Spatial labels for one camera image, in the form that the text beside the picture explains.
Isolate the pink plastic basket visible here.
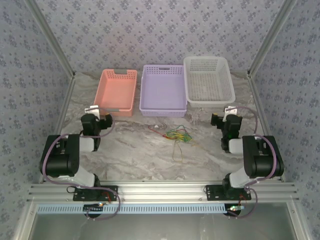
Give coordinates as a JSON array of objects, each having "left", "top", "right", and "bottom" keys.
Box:
[{"left": 93, "top": 68, "right": 138, "bottom": 118}]

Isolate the white plastic basket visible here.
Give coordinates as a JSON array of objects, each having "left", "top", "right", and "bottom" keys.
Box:
[{"left": 183, "top": 56, "right": 237, "bottom": 108}]

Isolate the purple plastic basket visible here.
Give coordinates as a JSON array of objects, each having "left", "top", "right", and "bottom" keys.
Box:
[{"left": 139, "top": 64, "right": 188, "bottom": 118}]

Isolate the black controller board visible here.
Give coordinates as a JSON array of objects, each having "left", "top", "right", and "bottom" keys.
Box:
[
  {"left": 83, "top": 202, "right": 105, "bottom": 213},
  {"left": 225, "top": 204, "right": 246, "bottom": 217}
]

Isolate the grey metal panel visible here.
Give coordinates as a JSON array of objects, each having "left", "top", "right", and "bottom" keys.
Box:
[{"left": 14, "top": 201, "right": 310, "bottom": 240}]

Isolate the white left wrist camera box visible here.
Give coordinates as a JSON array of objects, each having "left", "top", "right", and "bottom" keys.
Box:
[{"left": 84, "top": 105, "right": 100, "bottom": 118}]

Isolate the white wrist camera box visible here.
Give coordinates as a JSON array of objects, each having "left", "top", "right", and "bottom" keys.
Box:
[
  {"left": 224, "top": 105, "right": 238, "bottom": 118},
  {"left": 84, "top": 105, "right": 100, "bottom": 118}
]

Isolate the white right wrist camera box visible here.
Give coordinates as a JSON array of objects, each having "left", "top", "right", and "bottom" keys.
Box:
[{"left": 224, "top": 105, "right": 238, "bottom": 118}]

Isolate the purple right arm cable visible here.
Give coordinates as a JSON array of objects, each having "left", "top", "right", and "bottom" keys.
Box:
[{"left": 226, "top": 106, "right": 279, "bottom": 220}]

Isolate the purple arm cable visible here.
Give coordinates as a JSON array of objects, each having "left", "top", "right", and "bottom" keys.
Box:
[
  {"left": 41, "top": 106, "right": 122, "bottom": 221},
  {"left": 226, "top": 106, "right": 279, "bottom": 220}
]

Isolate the aluminium table side rail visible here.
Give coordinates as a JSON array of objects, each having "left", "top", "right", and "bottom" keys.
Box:
[
  {"left": 246, "top": 71, "right": 286, "bottom": 182},
  {"left": 38, "top": 73, "right": 76, "bottom": 185}
]

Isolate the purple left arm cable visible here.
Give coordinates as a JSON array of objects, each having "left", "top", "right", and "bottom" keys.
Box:
[{"left": 41, "top": 106, "right": 122, "bottom": 221}]

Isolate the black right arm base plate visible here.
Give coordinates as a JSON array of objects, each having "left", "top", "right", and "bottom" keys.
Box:
[{"left": 205, "top": 184, "right": 252, "bottom": 202}]

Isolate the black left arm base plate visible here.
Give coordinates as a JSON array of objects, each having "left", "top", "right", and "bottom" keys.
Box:
[{"left": 72, "top": 185, "right": 119, "bottom": 202}]

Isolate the aluminium mounting rail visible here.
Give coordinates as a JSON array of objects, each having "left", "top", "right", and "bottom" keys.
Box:
[{"left": 27, "top": 181, "right": 300, "bottom": 202}]

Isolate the blue slotted cable duct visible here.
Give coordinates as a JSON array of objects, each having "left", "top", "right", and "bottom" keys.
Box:
[{"left": 36, "top": 202, "right": 226, "bottom": 215}]

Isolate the aluminium frame post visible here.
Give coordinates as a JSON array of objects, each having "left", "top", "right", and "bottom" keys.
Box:
[
  {"left": 246, "top": 0, "right": 298, "bottom": 76},
  {"left": 24, "top": 0, "right": 76, "bottom": 79}
]

